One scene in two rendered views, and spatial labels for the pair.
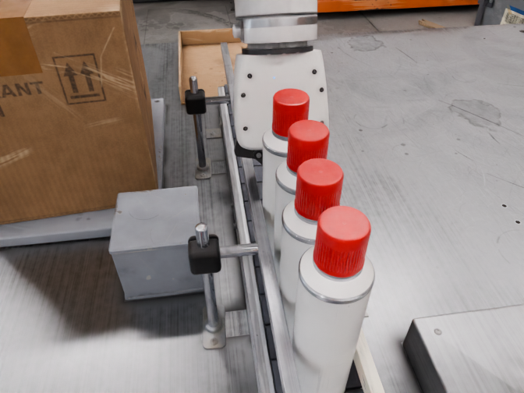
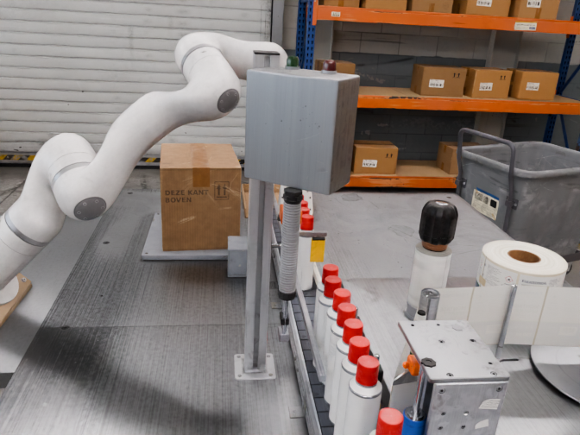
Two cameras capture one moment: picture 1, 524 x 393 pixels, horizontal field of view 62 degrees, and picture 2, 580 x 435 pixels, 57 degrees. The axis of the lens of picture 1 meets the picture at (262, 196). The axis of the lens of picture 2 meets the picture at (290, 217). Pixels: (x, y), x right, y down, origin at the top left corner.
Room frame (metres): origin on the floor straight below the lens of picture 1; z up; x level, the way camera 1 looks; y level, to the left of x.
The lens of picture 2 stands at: (-1.07, -0.01, 1.57)
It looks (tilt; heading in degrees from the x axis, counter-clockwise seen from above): 21 degrees down; 0
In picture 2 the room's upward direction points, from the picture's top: 3 degrees clockwise
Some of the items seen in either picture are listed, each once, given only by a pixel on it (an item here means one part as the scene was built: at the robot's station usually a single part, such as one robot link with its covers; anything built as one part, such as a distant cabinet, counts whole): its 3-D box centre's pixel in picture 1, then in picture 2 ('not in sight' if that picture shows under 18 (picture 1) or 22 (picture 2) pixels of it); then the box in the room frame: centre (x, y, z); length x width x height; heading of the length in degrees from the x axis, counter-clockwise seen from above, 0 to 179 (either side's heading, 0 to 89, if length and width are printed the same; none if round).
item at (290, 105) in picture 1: (287, 185); not in sight; (0.35, -0.03, 0.98); 0.05 x 0.05 x 0.20
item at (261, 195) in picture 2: not in sight; (260, 227); (-0.09, 0.05, 1.16); 0.04 x 0.04 x 0.67; 8
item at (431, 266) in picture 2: not in sight; (431, 261); (0.09, -0.35, 1.03); 0.09 x 0.09 x 0.30
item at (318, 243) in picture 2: not in sight; (318, 249); (-0.03, -0.07, 1.09); 0.03 x 0.01 x 0.06; 98
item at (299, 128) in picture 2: not in sight; (300, 128); (-0.15, -0.02, 1.38); 0.17 x 0.10 x 0.19; 63
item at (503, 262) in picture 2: not in sight; (518, 281); (0.16, -0.60, 0.95); 0.20 x 0.20 x 0.14
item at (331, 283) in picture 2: not in sight; (329, 324); (-0.14, -0.10, 0.98); 0.05 x 0.05 x 0.20
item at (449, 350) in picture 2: not in sight; (449, 348); (-0.43, -0.24, 1.14); 0.14 x 0.11 x 0.01; 8
